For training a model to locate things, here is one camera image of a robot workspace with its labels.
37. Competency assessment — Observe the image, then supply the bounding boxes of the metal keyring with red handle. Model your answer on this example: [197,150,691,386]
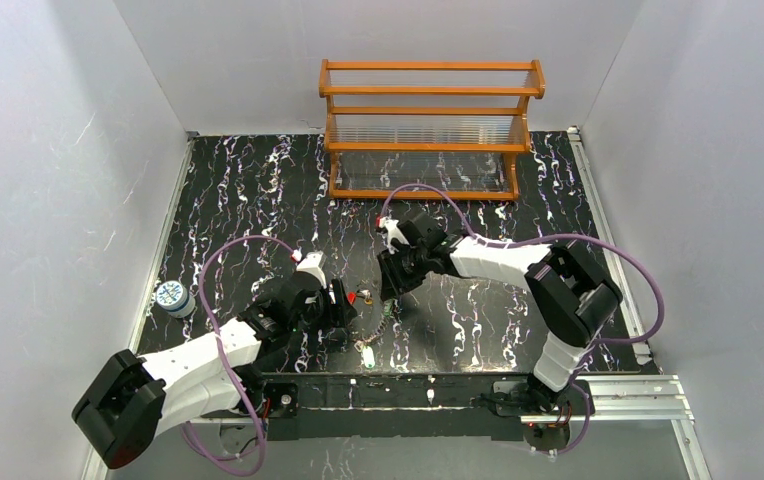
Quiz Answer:
[348,283,398,352]

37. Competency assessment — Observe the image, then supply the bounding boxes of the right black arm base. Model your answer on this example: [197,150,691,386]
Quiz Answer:
[471,376,596,457]

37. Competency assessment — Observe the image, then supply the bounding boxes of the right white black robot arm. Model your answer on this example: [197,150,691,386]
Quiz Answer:
[376,213,623,394]

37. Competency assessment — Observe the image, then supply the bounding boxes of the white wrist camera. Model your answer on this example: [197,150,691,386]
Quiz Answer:
[376,216,410,254]
[296,251,328,287]

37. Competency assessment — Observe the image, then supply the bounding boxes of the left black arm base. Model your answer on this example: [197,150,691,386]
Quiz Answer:
[233,366,300,419]

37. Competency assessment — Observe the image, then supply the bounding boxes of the small blue white jar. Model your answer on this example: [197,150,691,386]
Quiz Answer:
[154,280,196,319]

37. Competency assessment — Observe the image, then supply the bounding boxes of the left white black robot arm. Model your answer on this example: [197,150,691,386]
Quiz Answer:
[71,271,357,469]

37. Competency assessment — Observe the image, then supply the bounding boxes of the aluminium front rail frame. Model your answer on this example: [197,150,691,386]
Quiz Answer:
[81,374,713,480]

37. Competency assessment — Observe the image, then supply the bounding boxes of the orange wooden shelf rack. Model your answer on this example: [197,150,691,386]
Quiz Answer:
[318,59,546,201]

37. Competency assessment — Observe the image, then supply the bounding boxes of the green tag key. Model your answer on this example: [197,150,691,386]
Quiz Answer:
[360,345,376,370]

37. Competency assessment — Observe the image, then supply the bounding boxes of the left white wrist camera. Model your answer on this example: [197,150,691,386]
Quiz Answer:
[296,251,328,287]

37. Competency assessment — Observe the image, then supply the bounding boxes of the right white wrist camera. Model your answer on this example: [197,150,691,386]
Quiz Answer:
[376,216,410,254]

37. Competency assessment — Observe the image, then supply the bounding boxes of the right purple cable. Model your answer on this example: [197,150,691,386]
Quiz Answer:
[377,183,667,457]

